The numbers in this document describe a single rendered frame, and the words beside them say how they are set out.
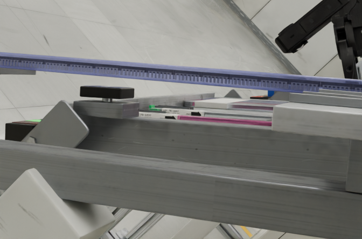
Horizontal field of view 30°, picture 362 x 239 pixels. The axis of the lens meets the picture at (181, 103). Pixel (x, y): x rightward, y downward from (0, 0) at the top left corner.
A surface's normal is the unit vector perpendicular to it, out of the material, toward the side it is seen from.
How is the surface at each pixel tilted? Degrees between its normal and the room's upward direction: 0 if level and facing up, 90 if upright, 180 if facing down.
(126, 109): 46
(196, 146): 90
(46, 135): 90
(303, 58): 90
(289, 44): 93
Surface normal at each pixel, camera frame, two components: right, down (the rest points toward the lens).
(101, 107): -0.31, 0.04
